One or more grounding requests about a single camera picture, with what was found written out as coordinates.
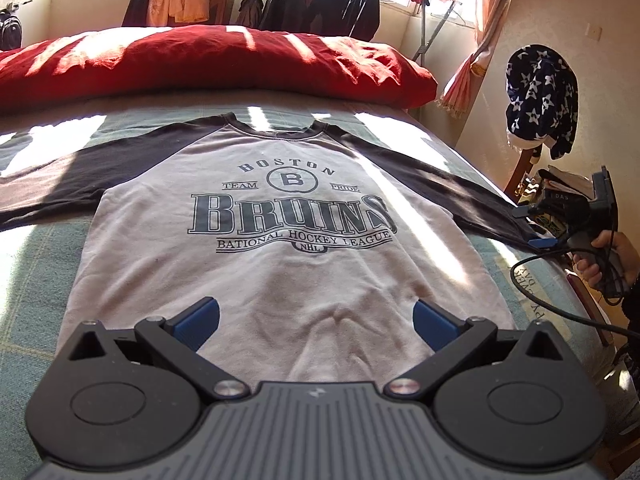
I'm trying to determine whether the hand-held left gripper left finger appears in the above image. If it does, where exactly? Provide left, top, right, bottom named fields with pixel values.
left=67, top=296, right=250, bottom=402

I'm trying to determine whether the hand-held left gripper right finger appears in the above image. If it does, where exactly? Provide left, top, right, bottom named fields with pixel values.
left=385, top=298, right=573, bottom=403

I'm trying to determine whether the grey and black sweatshirt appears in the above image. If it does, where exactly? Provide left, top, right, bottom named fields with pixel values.
left=0, top=111, right=546, bottom=386

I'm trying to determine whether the person's right hand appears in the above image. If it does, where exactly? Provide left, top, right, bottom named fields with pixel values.
left=575, top=230, right=640, bottom=288

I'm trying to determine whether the olive patterned cloth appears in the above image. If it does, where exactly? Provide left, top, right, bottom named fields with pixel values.
left=520, top=172, right=568, bottom=238

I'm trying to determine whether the wooden chair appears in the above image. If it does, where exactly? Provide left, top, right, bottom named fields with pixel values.
left=504, top=145, right=546, bottom=202

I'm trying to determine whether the navy star-print garment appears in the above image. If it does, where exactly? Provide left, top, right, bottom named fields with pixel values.
left=505, top=45, right=580, bottom=160

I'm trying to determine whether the green plaid blanket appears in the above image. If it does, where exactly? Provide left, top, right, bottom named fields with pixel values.
left=0, top=105, right=616, bottom=480

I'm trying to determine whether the orange striped curtain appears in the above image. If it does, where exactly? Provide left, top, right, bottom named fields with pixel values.
left=437, top=0, right=521, bottom=121

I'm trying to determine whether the metal drying rack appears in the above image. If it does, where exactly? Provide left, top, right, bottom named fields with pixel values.
left=300, top=0, right=466, bottom=68

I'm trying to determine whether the red pillow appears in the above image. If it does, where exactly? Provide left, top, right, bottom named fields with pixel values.
left=0, top=25, right=438, bottom=116

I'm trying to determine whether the brown hanging garment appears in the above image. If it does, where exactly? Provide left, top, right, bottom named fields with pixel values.
left=236, top=0, right=265, bottom=28

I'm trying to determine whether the orange garment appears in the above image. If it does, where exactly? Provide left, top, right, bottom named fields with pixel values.
left=147, top=0, right=208, bottom=25

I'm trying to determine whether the dark brown garment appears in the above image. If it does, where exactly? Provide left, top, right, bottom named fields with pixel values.
left=122, top=0, right=153, bottom=26

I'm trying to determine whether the black backpack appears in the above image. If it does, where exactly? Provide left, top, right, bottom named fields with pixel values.
left=0, top=7, right=23, bottom=52

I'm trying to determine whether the black cable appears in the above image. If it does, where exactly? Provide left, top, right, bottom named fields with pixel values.
left=509, top=245, right=640, bottom=333

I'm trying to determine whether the dark red bed frame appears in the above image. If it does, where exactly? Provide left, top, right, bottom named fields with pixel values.
left=565, top=267, right=613, bottom=348

